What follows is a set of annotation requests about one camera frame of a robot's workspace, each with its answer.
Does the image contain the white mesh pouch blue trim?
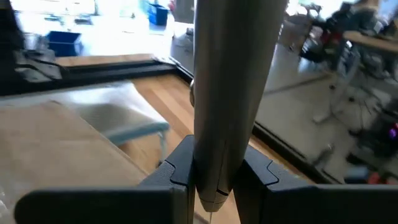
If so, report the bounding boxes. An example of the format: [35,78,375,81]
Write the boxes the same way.
[0,80,171,166]

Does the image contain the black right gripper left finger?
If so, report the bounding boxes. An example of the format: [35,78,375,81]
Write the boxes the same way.
[13,134,197,224]

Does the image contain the brown cardboard box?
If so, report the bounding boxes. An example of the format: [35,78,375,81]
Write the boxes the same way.
[0,99,147,224]

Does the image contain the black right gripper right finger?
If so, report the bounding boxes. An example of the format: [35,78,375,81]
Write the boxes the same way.
[232,144,398,224]

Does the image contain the blue floor bin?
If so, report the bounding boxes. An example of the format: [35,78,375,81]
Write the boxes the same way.
[146,2,170,26]
[45,30,84,57]

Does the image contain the wooden background table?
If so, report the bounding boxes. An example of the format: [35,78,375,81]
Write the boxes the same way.
[341,29,398,54]

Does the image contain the silver utility knife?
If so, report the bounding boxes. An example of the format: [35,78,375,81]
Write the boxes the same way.
[189,0,289,214]

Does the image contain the black aluminium table frame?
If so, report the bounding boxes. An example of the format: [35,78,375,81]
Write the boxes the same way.
[0,55,346,185]

